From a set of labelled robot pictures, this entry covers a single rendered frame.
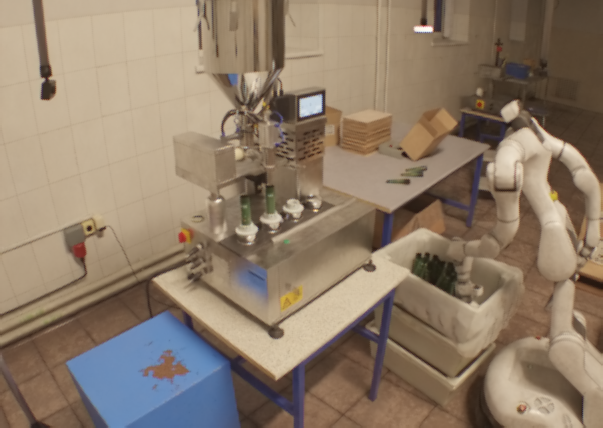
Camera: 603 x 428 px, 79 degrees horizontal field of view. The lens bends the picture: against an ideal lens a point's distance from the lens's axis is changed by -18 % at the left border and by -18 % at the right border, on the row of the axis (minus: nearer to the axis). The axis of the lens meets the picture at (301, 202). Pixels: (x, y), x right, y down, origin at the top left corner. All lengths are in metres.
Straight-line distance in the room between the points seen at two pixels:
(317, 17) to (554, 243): 2.80
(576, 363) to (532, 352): 0.36
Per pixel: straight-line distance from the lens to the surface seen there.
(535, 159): 1.56
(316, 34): 3.80
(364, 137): 3.07
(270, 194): 1.46
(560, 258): 1.67
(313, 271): 1.53
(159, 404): 1.54
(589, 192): 1.88
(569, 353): 1.90
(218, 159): 1.41
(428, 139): 2.98
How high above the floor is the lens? 1.77
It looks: 25 degrees down
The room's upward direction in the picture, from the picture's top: straight up
